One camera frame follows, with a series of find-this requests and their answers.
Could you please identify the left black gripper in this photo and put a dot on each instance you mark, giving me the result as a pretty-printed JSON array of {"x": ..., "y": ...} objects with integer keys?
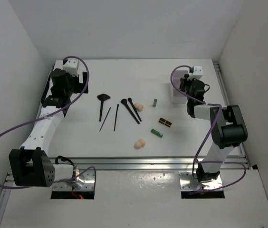
[{"x": 79, "y": 85}]

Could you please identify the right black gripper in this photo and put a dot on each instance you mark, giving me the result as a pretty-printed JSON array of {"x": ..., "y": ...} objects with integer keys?
[{"x": 185, "y": 81}]

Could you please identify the green lipstick tube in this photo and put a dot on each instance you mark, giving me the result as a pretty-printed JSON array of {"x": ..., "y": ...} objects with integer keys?
[
  {"x": 154, "y": 102},
  {"x": 157, "y": 133}
]

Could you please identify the black gold eyeshadow palette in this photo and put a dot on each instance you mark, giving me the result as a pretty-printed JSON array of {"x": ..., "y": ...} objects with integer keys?
[{"x": 165, "y": 122}]

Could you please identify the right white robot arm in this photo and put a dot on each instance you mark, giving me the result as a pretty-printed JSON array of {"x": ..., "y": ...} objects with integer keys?
[{"x": 228, "y": 129}]

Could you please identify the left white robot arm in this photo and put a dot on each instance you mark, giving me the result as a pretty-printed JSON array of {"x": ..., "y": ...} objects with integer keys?
[{"x": 30, "y": 164}]

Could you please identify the black fan makeup brush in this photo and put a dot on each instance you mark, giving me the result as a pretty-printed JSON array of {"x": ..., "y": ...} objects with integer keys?
[{"x": 102, "y": 98}]

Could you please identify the upper beige makeup sponge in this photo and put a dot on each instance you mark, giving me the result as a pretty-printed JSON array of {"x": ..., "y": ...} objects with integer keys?
[{"x": 139, "y": 107}]

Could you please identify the beige makeup sponge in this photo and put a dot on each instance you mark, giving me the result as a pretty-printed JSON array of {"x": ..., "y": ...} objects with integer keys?
[
  {"x": 139, "y": 144},
  {"x": 139, "y": 107}
]

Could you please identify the lower beige makeup sponge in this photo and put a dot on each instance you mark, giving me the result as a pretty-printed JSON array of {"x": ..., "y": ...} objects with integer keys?
[{"x": 139, "y": 144}]

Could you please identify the white organizer box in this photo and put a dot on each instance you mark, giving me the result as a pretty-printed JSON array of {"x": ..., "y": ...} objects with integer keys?
[{"x": 176, "y": 97}]

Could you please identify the thin black eyeliner pencil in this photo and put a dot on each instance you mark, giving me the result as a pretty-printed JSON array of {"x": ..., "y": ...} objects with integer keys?
[{"x": 105, "y": 119}]

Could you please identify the large black powder brush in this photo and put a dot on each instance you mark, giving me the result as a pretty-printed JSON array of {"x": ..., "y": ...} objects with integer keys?
[{"x": 124, "y": 102}]

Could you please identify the small black blending brush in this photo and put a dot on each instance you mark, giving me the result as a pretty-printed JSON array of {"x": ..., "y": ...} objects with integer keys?
[{"x": 135, "y": 110}]

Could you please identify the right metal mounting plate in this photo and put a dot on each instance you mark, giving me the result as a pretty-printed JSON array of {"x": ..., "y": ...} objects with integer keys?
[{"x": 191, "y": 185}]

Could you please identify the metal mounting plate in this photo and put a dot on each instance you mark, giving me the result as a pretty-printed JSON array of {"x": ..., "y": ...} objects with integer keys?
[
  {"x": 85, "y": 181},
  {"x": 191, "y": 185}
]

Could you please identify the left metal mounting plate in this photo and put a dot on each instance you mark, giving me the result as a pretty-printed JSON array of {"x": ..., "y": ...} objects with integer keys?
[{"x": 85, "y": 181}]

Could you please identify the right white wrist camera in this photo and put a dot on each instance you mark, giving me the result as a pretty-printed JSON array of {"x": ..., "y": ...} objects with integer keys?
[{"x": 196, "y": 74}]

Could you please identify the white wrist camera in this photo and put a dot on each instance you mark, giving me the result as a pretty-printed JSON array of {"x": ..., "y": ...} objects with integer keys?
[
  {"x": 196, "y": 74},
  {"x": 71, "y": 66}
]

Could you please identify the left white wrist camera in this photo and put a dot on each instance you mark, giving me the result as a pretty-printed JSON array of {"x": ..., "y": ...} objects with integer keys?
[{"x": 71, "y": 66}]

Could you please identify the aluminium frame rail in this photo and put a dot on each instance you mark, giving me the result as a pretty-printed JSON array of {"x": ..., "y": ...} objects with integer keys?
[{"x": 134, "y": 188}]

